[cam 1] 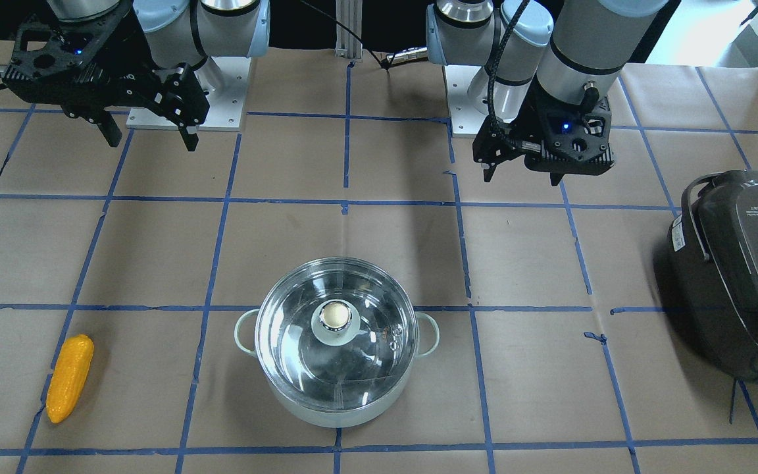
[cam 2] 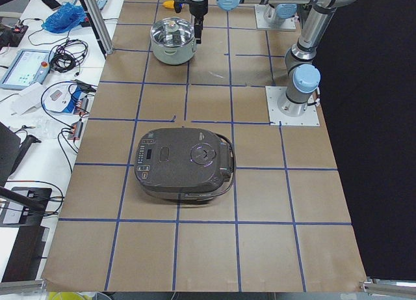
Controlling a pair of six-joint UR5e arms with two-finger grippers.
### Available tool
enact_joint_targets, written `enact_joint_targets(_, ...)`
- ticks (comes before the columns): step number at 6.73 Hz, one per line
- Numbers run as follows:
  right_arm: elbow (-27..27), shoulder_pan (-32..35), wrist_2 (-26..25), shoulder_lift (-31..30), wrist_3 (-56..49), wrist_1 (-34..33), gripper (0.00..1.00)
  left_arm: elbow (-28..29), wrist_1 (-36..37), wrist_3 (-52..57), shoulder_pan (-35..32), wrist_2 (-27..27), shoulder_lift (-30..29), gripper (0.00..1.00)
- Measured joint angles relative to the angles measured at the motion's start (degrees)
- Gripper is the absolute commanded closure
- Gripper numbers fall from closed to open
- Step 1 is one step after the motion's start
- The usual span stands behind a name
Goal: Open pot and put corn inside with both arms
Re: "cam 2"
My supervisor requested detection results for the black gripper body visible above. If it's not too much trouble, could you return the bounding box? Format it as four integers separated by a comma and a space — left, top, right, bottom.
189, 0, 208, 17

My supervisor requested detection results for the yellow corn cob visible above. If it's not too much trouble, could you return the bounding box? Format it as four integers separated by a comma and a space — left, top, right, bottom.
162, 0, 174, 9

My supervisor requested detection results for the glass pot lid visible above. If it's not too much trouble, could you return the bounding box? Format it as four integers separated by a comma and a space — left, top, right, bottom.
150, 17, 194, 48

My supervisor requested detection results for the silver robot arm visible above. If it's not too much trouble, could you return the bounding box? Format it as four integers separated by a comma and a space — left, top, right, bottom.
216, 0, 357, 117

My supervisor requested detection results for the grey cooking pot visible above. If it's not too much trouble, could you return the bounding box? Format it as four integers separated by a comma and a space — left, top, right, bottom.
151, 37, 197, 65

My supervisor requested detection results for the blue plastic bag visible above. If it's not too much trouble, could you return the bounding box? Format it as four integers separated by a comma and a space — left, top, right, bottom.
42, 3, 86, 34

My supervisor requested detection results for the black rice cooker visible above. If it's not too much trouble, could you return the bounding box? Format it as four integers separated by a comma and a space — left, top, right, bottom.
135, 128, 236, 202

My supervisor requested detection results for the black smartphone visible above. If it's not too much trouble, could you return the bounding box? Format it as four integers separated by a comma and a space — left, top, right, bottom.
42, 0, 61, 10

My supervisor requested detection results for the white round device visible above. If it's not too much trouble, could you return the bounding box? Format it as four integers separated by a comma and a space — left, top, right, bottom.
42, 83, 77, 113

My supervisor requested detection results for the teach pendant tablet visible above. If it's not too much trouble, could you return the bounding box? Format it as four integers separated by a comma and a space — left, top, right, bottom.
1, 49, 52, 90

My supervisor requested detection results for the white paper box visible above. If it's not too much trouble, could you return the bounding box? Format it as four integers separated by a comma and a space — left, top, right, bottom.
11, 82, 45, 115

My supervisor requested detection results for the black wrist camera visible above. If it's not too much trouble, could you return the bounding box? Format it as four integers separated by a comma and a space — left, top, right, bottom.
173, 0, 189, 14

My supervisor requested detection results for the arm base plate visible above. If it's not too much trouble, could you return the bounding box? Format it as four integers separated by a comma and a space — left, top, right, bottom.
254, 4, 297, 31
265, 86, 320, 127

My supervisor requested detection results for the aluminium frame post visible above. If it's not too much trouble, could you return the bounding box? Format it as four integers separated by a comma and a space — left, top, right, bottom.
79, 0, 114, 57

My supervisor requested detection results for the black cable bundle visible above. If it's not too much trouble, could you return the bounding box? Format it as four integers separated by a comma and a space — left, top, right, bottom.
48, 39, 89, 74

